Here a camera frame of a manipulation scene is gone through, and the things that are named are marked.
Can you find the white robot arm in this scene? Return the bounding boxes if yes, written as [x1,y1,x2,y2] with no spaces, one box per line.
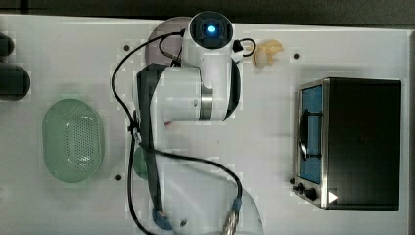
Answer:
[133,11,264,235]

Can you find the grey round plate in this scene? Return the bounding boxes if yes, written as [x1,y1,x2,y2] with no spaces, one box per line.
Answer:
[145,17,191,66]

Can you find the green cup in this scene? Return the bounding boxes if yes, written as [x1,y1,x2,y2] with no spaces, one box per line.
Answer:
[133,147,148,180]

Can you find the peeled toy banana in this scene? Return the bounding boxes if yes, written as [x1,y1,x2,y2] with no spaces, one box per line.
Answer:
[248,39,284,69]

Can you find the blue bowl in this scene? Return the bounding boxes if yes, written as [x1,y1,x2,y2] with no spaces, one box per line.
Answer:
[152,209,172,231]

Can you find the green perforated basket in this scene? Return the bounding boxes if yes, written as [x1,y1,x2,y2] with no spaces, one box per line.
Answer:
[42,99,105,183]

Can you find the silver black toaster oven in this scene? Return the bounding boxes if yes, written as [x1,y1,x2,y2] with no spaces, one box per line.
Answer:
[290,77,401,211]

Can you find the black cylinder object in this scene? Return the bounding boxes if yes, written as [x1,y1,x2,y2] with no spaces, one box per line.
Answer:
[0,63,30,101]

